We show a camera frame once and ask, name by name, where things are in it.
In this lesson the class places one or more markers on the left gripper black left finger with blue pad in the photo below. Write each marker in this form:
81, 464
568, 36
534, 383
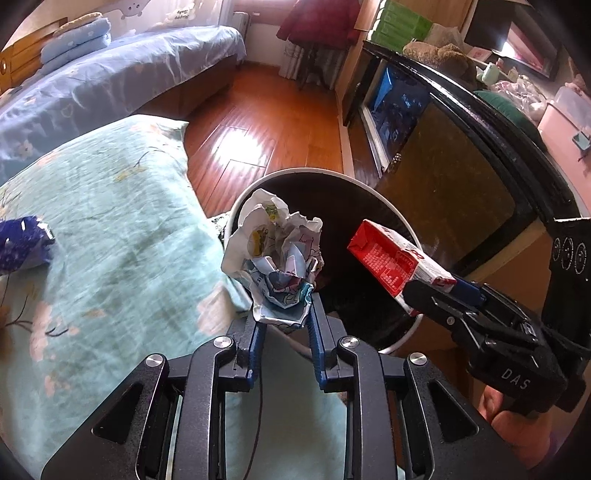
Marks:
166, 419

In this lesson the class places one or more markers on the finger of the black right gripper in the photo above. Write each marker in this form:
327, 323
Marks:
461, 311

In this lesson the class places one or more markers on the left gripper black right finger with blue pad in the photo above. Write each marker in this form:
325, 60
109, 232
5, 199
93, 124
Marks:
403, 418

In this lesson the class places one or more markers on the red white carton box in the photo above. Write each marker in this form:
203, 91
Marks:
394, 261

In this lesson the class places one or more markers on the printed paper ball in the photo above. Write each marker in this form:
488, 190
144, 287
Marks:
275, 254

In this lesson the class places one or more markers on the person's right hand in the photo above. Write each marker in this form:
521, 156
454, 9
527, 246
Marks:
530, 439

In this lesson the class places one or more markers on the black glass TV cabinet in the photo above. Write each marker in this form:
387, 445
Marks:
481, 196

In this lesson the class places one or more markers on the green floral bed cover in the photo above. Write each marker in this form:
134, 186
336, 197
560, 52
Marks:
136, 269

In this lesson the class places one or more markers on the pink storage box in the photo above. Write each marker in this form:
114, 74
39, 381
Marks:
565, 130

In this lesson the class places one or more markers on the dark green cushion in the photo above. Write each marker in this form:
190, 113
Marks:
513, 114

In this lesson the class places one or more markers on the blue snack wrapper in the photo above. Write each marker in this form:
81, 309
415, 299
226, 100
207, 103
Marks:
26, 243

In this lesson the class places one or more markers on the brown plush toy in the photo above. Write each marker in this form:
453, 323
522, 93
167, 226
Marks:
448, 60

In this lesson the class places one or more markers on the black flat screen television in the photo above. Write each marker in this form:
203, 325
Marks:
515, 30

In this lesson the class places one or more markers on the green stacked boxes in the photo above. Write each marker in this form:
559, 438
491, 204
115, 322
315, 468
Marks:
396, 26

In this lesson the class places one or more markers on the blue bed cover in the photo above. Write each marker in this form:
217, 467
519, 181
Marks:
105, 86

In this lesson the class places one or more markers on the dark red hanging jacket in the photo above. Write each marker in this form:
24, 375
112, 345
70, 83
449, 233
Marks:
330, 23

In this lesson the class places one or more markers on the wooden headboard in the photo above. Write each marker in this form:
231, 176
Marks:
22, 59

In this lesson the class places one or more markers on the blue folded pillow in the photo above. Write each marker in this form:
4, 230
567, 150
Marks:
76, 38

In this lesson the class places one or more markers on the white bed guard rail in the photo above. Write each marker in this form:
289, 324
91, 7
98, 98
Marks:
144, 16

